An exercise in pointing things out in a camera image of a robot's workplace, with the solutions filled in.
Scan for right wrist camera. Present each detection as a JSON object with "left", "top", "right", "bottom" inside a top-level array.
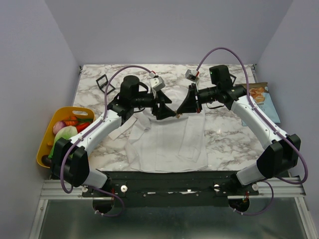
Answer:
[{"left": 185, "top": 69, "right": 199, "bottom": 82}]

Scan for purple toy eggplant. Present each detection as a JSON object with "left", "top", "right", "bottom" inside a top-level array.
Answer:
[{"left": 41, "top": 155, "right": 52, "bottom": 167}]

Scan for orange toy carrot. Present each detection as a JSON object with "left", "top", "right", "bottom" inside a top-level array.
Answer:
[{"left": 63, "top": 116, "right": 78, "bottom": 126}]

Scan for left black frame stand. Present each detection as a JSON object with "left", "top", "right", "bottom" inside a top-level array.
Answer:
[{"left": 96, "top": 74, "right": 116, "bottom": 95}]

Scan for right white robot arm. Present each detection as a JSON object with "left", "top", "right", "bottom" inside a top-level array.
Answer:
[{"left": 177, "top": 65, "right": 301, "bottom": 195}]

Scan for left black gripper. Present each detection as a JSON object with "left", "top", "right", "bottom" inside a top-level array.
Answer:
[{"left": 131, "top": 88, "right": 176, "bottom": 120}]

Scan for white button shirt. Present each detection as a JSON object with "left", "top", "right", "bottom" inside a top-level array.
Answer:
[{"left": 109, "top": 109, "right": 208, "bottom": 173}]

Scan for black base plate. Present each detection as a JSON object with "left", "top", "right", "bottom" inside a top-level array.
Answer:
[{"left": 80, "top": 171, "right": 259, "bottom": 212}]

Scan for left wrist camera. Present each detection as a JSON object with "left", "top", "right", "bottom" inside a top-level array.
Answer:
[{"left": 150, "top": 76, "right": 165, "bottom": 92}]

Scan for green toy lettuce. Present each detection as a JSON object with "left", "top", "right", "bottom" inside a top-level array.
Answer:
[{"left": 48, "top": 126, "right": 78, "bottom": 159}]

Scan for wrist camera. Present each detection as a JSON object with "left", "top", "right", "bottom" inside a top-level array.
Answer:
[
  {"left": 150, "top": 76, "right": 165, "bottom": 92},
  {"left": 185, "top": 69, "right": 199, "bottom": 82}
]

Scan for aluminium rail frame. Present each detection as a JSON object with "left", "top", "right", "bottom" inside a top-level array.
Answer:
[{"left": 29, "top": 178, "right": 319, "bottom": 239}]

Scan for purple toy onion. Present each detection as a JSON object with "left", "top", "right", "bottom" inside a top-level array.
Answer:
[{"left": 52, "top": 121, "right": 66, "bottom": 135}]

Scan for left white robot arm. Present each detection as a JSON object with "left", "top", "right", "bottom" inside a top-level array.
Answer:
[{"left": 50, "top": 72, "right": 176, "bottom": 197}]

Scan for blue chips bag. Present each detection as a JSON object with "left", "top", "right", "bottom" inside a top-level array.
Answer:
[{"left": 249, "top": 82, "right": 281, "bottom": 123}]

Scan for yellow plastic basket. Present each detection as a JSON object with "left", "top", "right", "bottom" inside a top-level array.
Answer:
[{"left": 36, "top": 107, "right": 95, "bottom": 168}]

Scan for red toy pepper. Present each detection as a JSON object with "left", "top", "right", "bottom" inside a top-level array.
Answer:
[{"left": 75, "top": 122, "right": 91, "bottom": 133}]

